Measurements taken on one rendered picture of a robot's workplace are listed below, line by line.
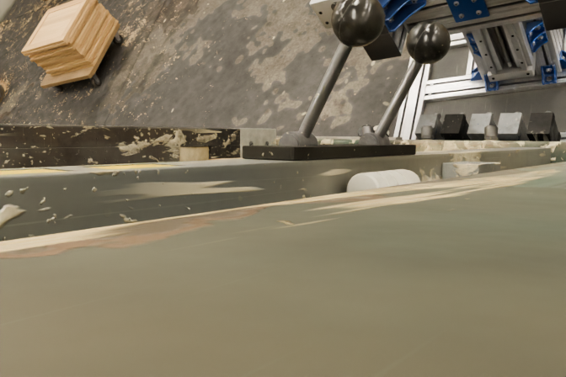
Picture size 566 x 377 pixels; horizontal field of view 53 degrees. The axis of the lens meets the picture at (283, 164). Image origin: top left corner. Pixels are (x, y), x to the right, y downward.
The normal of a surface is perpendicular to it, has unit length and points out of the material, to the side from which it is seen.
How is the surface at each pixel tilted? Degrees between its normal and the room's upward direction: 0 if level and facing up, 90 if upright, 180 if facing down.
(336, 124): 0
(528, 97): 0
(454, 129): 0
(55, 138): 90
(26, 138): 90
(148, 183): 90
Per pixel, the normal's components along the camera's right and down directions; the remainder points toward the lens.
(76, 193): 0.79, 0.04
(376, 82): -0.51, -0.52
